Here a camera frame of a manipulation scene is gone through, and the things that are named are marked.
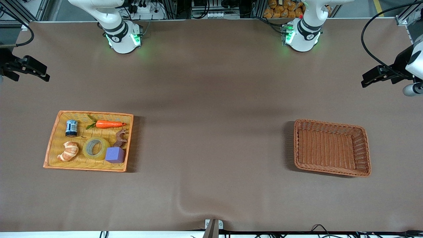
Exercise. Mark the brown toy animal figurine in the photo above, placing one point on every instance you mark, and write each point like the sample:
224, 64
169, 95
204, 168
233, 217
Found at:
120, 138

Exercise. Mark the orange toy carrot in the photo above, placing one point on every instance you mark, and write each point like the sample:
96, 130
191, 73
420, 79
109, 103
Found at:
110, 124

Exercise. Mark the aluminium frame rack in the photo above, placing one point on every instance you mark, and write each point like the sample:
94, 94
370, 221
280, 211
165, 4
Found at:
29, 10

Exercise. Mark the bag of orange bread rolls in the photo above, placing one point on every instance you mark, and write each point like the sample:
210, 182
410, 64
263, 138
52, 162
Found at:
281, 8

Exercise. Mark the aluminium profile bar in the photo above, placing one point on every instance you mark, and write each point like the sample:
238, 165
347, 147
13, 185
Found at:
404, 18

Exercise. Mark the small blue labelled can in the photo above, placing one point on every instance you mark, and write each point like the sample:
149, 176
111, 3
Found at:
71, 128

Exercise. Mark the purple foam cube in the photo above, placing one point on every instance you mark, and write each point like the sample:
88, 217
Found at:
115, 155

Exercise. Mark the brown wicker basket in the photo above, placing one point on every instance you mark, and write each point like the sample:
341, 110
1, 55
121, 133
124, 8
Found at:
325, 147

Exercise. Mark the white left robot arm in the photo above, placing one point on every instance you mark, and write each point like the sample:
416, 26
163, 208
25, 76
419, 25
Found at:
300, 44

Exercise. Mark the toy croissant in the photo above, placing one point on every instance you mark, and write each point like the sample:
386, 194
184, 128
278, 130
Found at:
68, 152

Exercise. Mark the small white power strip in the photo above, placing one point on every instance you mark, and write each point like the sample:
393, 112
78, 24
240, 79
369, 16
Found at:
216, 15

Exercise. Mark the yellow wicker tray orange rim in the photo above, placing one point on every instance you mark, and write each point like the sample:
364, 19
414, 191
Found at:
89, 138

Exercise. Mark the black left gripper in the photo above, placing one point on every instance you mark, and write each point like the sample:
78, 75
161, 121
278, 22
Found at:
398, 65

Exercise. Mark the brown table cloth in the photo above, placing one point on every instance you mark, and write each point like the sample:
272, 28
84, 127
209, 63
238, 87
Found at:
211, 99

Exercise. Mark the clear yellowish tape roll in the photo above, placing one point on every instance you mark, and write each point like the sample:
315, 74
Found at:
96, 157

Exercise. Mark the large white power strip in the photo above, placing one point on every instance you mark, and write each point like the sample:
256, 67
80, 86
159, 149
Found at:
148, 13

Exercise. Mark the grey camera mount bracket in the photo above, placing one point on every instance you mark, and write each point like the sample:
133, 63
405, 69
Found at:
213, 228

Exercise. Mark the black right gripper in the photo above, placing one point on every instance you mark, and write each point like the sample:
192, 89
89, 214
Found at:
6, 61

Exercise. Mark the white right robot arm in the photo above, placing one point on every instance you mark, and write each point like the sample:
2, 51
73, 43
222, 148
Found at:
124, 46

